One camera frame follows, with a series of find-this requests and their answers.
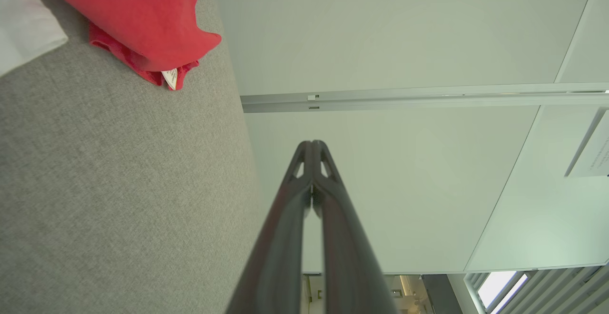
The white wall sign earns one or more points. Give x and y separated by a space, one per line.
594 150

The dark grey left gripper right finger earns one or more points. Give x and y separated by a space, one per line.
347 247

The red jersey with white sleeves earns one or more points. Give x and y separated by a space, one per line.
138 14

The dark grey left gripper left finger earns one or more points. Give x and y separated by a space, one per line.
280 238

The aluminium wall rail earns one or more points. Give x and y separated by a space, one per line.
428 97

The grey fabric sofa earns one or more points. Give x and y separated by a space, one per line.
119 185

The grey window blinds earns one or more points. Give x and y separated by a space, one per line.
556 292

